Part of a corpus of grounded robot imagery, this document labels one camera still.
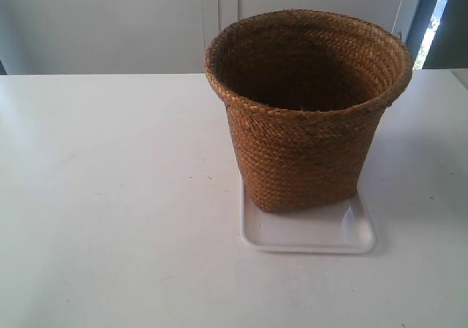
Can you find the brown woven wicker basket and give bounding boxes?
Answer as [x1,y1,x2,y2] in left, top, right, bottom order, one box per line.
[205,9,412,213]

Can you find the white rectangular plastic tray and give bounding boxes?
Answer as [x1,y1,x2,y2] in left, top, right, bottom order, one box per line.
[240,183,377,255]

